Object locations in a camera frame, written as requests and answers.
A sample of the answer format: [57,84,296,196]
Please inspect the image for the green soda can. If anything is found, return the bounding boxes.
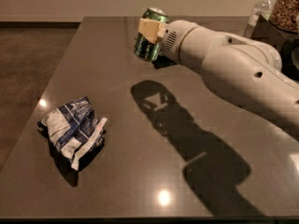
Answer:
[135,7,168,62]

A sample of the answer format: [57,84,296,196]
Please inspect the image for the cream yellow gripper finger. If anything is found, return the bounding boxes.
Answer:
[138,18,166,44]

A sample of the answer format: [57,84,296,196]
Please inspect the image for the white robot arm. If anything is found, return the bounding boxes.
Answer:
[138,19,299,137]

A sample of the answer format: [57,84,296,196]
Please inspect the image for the blue white crumpled chip bag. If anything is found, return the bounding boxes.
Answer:
[37,97,107,171]

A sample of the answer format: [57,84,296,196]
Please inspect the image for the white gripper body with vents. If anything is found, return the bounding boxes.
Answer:
[158,20,199,64]

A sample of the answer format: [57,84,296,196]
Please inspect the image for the glass jar of nuts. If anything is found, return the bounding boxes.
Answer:
[269,0,299,33]

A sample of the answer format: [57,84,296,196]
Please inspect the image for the clear plastic bottle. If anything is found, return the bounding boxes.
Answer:
[248,0,274,27]

